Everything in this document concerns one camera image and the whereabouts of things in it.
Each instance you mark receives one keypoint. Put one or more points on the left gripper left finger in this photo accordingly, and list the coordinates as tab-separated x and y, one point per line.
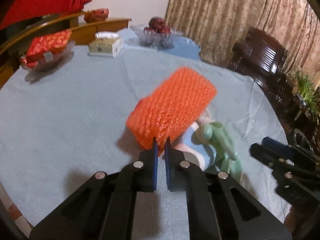
103	207

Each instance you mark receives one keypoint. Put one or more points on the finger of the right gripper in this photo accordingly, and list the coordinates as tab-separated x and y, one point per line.
287	151
274	158

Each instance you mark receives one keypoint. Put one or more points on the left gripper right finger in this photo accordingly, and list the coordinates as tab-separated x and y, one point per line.
218	206

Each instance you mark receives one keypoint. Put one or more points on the black lined trash bin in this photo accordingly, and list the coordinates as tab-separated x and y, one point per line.
297	138

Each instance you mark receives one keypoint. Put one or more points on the dark wooden side table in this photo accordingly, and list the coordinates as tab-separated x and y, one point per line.
293	113

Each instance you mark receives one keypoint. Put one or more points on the potted green plant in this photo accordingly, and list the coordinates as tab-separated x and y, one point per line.
307	92

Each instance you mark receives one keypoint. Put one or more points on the dark wooden armchair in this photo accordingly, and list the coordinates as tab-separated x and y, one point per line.
262	57

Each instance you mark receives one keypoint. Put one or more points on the grey table cloth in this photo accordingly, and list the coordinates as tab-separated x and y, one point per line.
60	127

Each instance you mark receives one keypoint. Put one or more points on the blue patterned table cloth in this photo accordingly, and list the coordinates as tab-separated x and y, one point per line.
182	46

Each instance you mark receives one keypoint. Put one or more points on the beige floral curtain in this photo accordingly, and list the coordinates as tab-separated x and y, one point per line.
216	25

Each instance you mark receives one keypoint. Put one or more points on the glass fruit bowl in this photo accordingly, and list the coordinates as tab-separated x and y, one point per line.
155	40

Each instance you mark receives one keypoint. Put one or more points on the glass candy dish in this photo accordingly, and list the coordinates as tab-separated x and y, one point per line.
48	61

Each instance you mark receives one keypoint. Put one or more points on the red apples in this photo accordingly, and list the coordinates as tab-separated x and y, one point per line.
158	25

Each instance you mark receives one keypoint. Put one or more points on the tissue box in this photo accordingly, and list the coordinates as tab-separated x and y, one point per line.
106	43

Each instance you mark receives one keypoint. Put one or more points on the red candy packet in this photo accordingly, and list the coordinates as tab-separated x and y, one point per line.
54	43

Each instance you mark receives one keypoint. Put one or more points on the red ornament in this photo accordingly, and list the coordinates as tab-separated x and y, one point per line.
97	15

